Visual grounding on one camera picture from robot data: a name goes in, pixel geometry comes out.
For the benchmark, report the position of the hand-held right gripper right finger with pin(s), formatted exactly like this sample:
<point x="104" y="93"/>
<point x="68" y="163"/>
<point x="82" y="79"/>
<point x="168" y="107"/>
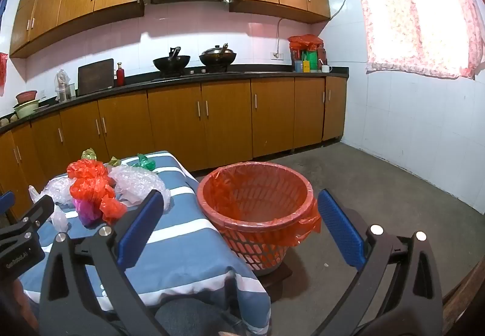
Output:
<point x="341" y="230"/>

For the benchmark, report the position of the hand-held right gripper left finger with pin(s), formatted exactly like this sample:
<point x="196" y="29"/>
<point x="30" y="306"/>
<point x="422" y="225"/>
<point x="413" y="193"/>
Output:
<point x="140" y="222"/>

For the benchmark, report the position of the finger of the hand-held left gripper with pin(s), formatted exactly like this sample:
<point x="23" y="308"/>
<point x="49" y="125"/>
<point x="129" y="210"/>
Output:
<point x="41" y="209"/>
<point x="5" y="202"/>

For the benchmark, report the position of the small clear plastic bag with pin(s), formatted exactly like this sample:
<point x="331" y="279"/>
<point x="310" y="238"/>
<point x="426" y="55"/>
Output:
<point x="60" y="220"/>

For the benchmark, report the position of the clear bubble wrap sheet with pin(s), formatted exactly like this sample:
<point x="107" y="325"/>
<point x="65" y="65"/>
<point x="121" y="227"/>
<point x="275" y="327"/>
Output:
<point x="136" y="180"/>
<point x="57" y="190"/>

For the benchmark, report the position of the magenta plastic bag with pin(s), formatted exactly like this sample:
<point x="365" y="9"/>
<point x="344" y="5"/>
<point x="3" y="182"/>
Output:
<point x="85" y="214"/>

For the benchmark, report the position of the red plastic bag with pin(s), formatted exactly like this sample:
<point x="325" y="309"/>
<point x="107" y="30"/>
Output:
<point x="305" y="42"/>
<point x="94" y="196"/>
<point x="3" y="71"/>
<point x="87" y="171"/>

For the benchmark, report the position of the olive green plastic bag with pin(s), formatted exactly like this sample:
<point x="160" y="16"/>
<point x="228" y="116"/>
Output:
<point x="89" y="155"/>

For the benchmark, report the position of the red plastic lattice basket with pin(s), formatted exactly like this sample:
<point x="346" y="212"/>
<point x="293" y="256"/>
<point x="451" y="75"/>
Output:
<point x="257" y="245"/>

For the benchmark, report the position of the red plastic bin liner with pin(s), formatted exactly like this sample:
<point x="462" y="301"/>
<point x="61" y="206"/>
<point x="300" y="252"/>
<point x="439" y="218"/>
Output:
<point x="218" y="184"/>

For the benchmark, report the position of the blue white striped cloth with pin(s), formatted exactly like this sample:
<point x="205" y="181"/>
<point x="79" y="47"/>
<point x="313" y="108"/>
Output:
<point x="182" y="256"/>

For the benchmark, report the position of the small brown tubers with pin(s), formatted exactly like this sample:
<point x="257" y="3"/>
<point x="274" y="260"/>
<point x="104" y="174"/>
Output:
<point x="7" y="120"/>

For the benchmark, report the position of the red plastic basin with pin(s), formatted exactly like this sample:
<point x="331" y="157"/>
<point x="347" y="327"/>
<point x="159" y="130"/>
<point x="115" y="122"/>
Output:
<point x="25" y="96"/>

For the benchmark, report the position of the jars in clear plastic bag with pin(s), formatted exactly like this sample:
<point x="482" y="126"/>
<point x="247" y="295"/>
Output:
<point x="63" y="88"/>

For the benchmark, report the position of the hanging red plastic bag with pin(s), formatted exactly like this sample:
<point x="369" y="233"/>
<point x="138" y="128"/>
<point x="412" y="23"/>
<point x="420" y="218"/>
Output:
<point x="3" y="71"/>

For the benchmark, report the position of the wooden base cabinet run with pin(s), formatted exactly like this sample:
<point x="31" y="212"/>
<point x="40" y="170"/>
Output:
<point x="227" y="120"/>

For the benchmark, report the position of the dark wooden cutting board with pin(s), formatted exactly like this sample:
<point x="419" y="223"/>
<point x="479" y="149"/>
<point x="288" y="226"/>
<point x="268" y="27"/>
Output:
<point x="94" y="76"/>

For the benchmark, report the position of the red bottle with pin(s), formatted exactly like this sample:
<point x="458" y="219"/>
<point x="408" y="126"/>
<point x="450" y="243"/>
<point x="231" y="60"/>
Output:
<point x="120" y="76"/>

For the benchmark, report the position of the black gas hob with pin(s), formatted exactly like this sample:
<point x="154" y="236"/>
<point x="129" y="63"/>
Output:
<point x="197" y="73"/>

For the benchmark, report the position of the white mug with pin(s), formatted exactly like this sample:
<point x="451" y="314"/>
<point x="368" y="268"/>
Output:
<point x="326" y="69"/>

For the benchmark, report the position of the black kitchen countertop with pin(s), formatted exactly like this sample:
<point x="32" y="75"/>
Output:
<point x="265" y="74"/>

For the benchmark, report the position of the green box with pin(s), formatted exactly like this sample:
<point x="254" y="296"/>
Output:
<point x="310" y="59"/>

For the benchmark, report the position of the dark red container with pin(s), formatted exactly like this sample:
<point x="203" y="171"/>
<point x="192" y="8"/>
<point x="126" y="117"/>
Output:
<point x="322" y="55"/>

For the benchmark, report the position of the black wok with lid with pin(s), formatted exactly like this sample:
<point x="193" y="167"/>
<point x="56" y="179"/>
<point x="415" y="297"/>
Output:
<point x="218" y="55"/>

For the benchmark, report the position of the red plastic bag on containers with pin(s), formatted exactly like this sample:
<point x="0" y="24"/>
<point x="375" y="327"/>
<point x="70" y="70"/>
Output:
<point x="305" y="42"/>

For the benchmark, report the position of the pink floral curtain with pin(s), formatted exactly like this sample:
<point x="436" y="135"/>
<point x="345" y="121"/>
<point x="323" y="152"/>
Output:
<point x="416" y="10"/>

